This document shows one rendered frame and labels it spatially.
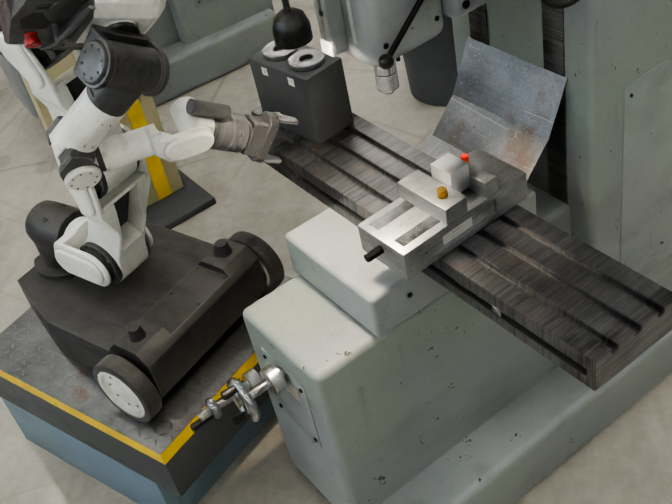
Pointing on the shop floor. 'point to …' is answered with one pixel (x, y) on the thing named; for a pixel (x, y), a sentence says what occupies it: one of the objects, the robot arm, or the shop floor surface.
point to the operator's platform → (198, 486)
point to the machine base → (533, 435)
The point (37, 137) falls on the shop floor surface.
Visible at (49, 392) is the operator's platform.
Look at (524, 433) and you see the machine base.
